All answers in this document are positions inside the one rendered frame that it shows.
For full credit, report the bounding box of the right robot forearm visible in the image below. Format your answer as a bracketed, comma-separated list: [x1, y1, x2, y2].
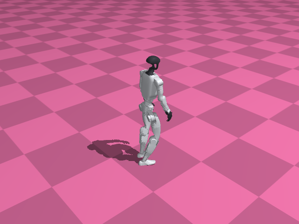
[160, 96, 170, 114]

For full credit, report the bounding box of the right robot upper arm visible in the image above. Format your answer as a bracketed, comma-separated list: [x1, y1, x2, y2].
[154, 77, 164, 102]

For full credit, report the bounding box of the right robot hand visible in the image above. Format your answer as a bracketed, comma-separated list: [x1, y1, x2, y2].
[165, 111, 172, 121]

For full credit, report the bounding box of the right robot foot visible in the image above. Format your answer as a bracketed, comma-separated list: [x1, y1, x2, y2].
[138, 159, 156, 166]

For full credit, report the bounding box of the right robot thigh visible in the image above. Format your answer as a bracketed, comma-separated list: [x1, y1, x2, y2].
[147, 110, 161, 142]

